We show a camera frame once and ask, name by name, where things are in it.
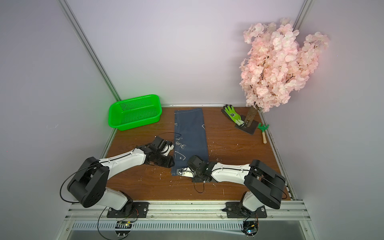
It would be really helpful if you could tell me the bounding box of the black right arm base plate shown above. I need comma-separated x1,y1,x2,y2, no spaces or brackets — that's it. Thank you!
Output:
222,202,267,219

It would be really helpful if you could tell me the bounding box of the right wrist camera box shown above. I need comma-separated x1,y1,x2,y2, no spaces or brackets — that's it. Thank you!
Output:
187,155,208,175

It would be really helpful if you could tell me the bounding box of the green and black work glove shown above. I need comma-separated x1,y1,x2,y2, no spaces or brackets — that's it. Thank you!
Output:
222,105,245,127

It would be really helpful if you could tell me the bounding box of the blue printed pillowcase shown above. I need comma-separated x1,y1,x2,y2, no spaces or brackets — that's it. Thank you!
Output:
171,108,209,176

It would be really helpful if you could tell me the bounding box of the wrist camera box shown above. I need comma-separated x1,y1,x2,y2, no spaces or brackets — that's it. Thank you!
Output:
187,155,208,175
150,136,174,156

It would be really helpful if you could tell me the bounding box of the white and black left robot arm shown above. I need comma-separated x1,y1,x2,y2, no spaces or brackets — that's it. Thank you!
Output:
67,143,175,211

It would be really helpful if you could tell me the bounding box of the green plastic basket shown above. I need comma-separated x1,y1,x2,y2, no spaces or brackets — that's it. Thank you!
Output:
108,95,162,131

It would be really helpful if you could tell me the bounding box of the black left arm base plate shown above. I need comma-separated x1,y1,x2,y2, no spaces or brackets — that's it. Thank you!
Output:
107,202,150,219

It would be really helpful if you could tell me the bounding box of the left circuit board under rail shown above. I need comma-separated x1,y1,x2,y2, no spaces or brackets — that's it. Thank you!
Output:
115,221,133,239

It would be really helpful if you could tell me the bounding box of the circuit board under rail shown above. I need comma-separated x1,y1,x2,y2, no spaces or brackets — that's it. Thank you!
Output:
242,221,259,237
115,221,133,239

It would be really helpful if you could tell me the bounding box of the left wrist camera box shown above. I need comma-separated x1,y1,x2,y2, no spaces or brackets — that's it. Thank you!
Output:
150,136,174,156

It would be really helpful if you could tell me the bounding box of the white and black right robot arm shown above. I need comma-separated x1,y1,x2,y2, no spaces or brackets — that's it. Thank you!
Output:
182,156,286,212

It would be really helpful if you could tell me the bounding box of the right circuit board under rail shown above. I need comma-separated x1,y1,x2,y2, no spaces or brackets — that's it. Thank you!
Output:
242,221,259,237

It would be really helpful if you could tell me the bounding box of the aluminium front rail frame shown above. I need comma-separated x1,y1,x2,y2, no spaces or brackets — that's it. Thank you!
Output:
56,201,319,240

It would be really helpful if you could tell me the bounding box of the pink artificial blossom tree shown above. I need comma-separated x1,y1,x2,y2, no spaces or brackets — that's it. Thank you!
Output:
240,19,329,113

